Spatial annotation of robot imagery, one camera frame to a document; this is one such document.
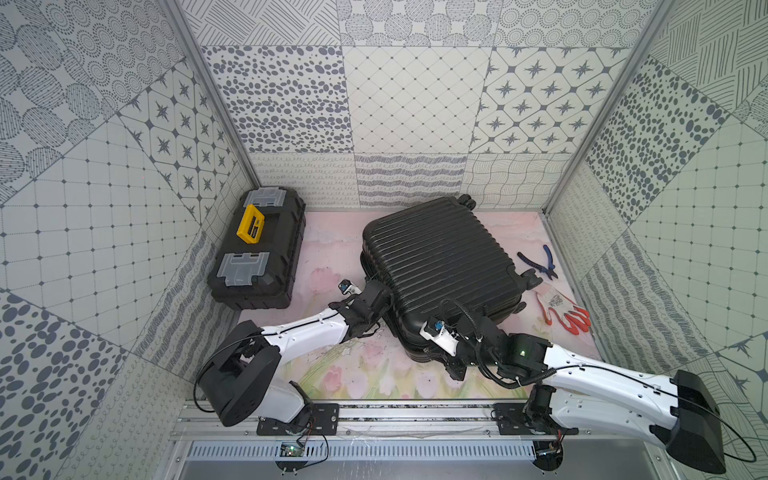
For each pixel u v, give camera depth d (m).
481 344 0.56
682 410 0.41
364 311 0.67
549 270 1.04
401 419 0.76
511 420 0.74
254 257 0.84
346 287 0.80
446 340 0.65
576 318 0.90
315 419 0.73
